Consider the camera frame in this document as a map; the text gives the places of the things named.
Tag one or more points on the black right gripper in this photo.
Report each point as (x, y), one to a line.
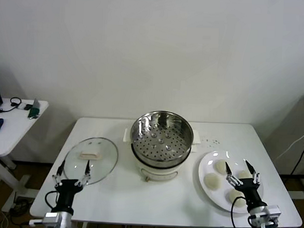
(250, 193)

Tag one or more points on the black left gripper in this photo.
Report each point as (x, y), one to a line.
(67, 191)

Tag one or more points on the white steamed baozi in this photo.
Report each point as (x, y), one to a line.
(232, 197)
(212, 181)
(243, 174)
(220, 167)

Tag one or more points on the perforated steel steamer basket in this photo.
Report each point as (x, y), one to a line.
(161, 144)

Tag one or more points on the white round plate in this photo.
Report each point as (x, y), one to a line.
(207, 163)

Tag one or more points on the white furniture floor base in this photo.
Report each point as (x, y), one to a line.
(299, 194)

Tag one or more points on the green circuit board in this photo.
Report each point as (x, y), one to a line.
(34, 111)

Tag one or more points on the white side table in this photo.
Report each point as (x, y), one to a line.
(11, 129)

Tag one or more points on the small black device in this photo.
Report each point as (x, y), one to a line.
(29, 106)

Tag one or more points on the white electric cooking pot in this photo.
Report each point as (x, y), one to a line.
(160, 173)

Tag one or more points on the small white device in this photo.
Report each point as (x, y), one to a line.
(22, 106)

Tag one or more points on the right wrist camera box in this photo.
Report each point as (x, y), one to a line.
(272, 212)

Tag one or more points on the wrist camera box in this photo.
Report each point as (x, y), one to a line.
(37, 223)
(272, 212)

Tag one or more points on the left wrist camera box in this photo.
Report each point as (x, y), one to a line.
(37, 223)

